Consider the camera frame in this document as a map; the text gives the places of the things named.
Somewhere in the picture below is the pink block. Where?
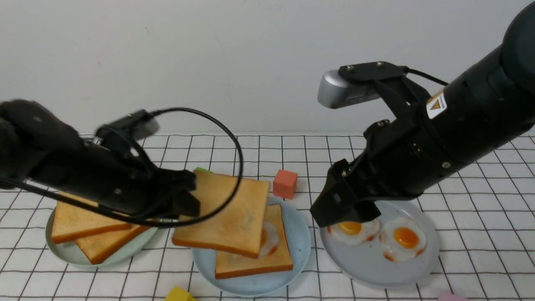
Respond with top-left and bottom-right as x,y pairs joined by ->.
437,292 -> 470,301

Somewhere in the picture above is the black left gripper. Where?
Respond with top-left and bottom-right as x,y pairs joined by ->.
109,165 -> 201,218

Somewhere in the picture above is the white checkered tablecloth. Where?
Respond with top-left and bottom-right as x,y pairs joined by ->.
0,134 -> 535,301

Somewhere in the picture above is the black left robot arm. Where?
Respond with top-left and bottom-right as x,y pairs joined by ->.
1,99 -> 200,219

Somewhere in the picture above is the green cube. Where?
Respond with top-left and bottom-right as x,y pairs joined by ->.
194,167 -> 213,173

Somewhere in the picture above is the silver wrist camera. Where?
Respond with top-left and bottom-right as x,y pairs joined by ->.
317,70 -> 380,110
95,109 -> 160,141

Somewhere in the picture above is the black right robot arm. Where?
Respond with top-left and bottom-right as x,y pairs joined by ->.
310,3 -> 535,227

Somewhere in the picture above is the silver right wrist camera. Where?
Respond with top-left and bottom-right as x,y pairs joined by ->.
317,70 -> 380,110

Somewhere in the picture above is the light green plate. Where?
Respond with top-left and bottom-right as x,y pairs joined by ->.
45,210 -> 158,268

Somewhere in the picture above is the toast slice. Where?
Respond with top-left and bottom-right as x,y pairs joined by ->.
172,170 -> 270,258
51,201 -> 132,244
214,204 -> 293,279
74,225 -> 149,265

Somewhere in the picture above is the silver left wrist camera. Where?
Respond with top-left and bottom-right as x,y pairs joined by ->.
95,109 -> 160,141

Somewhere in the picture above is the black right camera cable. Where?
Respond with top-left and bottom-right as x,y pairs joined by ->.
403,68 -> 450,87

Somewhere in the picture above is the black camera cable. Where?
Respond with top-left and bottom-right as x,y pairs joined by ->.
403,68 -> 450,87
0,107 -> 244,228

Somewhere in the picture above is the light blue plate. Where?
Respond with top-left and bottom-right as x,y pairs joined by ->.
192,196 -> 311,298

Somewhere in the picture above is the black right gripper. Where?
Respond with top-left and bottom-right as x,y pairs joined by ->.
310,120 -> 452,227

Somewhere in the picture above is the grey plate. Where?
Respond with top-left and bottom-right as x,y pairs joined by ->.
319,201 -> 440,289

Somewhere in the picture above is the fried egg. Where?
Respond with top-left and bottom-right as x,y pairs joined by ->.
379,217 -> 427,263
258,222 -> 280,258
327,220 -> 381,246

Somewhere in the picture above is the black left camera cable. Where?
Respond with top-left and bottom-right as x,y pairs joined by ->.
0,107 -> 244,228

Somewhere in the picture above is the orange-red cube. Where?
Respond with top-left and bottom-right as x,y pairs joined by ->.
273,169 -> 298,199

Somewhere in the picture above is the yellow cube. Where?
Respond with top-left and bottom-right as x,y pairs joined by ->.
164,286 -> 196,301

